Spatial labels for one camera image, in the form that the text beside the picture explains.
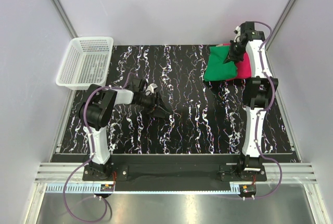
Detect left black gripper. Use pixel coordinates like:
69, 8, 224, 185
138, 92, 170, 119

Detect green t shirt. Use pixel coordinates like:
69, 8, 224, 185
203, 45, 237, 82

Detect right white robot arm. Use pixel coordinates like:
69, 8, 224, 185
220, 21, 278, 182

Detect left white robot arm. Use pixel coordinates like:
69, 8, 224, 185
78, 77, 171, 180

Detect folded pink t shirt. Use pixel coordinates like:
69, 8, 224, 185
227, 52, 252, 81

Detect black marble pattern mat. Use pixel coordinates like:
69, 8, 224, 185
59, 44, 294, 154

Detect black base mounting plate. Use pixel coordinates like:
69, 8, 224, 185
83, 154, 267, 192

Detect white plastic basket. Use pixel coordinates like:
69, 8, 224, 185
56, 36, 113, 91

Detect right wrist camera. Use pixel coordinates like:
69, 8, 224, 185
233, 21, 255, 42

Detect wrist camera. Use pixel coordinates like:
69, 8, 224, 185
129, 78, 158, 95
233, 21, 255, 42

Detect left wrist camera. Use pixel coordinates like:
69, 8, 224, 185
129, 78, 158, 95

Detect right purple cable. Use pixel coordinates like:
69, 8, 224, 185
237, 20, 283, 201

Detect purple cable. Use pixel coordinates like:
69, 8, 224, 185
237, 20, 283, 201
63, 72, 133, 221

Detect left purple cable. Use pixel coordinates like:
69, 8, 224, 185
63, 72, 133, 221

